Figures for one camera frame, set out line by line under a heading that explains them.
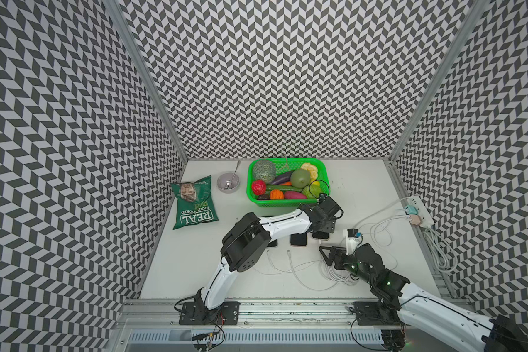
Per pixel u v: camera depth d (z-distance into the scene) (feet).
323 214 2.32
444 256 2.84
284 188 3.27
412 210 3.19
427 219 3.07
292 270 2.72
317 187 3.14
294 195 3.10
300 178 3.25
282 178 3.41
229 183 3.46
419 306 1.77
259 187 3.13
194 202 3.22
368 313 2.41
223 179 3.42
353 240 2.43
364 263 2.06
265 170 3.24
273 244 2.89
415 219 3.10
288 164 3.40
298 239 3.00
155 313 2.45
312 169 3.51
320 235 2.84
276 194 3.15
